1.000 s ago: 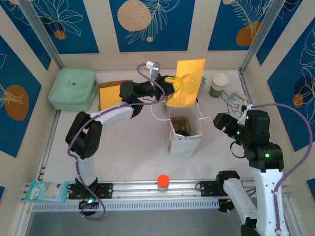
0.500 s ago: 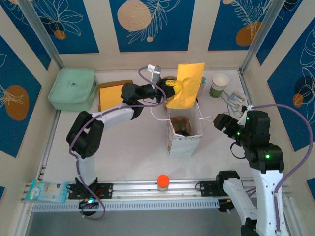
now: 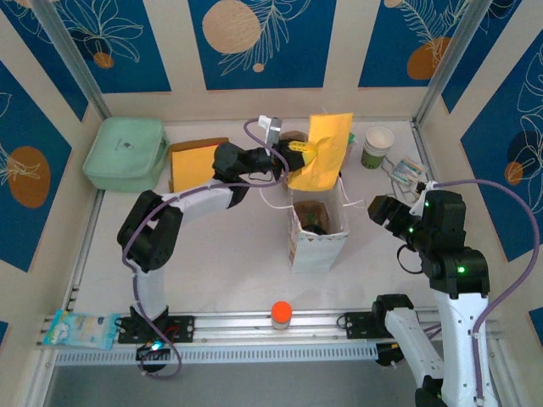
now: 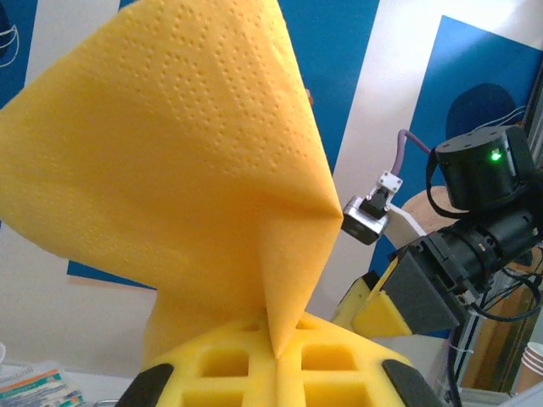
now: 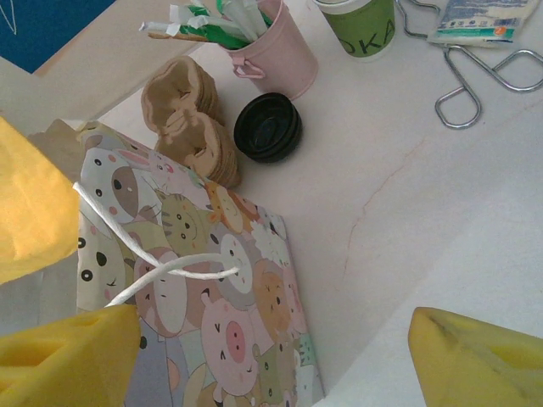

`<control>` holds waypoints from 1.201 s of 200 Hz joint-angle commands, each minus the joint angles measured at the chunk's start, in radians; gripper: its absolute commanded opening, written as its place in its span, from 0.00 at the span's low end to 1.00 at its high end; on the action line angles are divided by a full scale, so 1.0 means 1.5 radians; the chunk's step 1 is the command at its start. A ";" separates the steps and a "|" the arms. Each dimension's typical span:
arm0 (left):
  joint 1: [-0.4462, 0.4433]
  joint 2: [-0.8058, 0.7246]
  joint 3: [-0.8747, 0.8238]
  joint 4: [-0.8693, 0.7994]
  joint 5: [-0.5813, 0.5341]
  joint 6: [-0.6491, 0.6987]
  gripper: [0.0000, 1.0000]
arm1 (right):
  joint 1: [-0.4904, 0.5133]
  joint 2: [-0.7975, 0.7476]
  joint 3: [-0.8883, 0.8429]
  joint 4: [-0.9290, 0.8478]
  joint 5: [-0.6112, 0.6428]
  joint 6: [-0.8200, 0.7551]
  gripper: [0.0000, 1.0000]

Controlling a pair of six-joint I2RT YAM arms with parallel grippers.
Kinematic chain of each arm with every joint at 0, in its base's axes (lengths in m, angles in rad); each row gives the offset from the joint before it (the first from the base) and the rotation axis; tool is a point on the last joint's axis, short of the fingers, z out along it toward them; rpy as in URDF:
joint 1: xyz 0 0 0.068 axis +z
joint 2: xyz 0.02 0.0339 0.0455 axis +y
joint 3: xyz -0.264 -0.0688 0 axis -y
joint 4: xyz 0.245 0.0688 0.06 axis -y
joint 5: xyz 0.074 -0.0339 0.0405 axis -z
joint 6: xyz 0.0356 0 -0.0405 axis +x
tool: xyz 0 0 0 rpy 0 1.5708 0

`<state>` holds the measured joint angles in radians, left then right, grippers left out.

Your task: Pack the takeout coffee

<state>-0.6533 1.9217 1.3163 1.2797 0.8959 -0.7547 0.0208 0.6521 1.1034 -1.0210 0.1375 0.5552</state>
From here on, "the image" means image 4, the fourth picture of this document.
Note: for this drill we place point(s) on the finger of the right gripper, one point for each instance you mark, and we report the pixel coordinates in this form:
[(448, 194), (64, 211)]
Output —
[(358, 297), (420, 292)]

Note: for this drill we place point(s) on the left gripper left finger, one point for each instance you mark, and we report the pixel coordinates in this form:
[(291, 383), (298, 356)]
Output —
[(220, 373)]

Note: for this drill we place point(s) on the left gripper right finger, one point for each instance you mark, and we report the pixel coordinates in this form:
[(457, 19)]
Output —
[(335, 369)]

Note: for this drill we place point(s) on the yellow paper napkin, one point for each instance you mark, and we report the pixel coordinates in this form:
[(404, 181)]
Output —
[(169, 148)]

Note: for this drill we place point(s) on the paper cup stack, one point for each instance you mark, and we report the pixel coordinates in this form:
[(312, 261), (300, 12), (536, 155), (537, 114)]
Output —
[(532, 366)]

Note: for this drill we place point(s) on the sachet packet bundle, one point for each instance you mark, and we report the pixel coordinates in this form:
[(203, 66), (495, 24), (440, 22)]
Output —
[(38, 388)]

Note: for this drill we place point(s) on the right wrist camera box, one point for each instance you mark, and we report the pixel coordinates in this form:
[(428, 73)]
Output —
[(365, 220)]

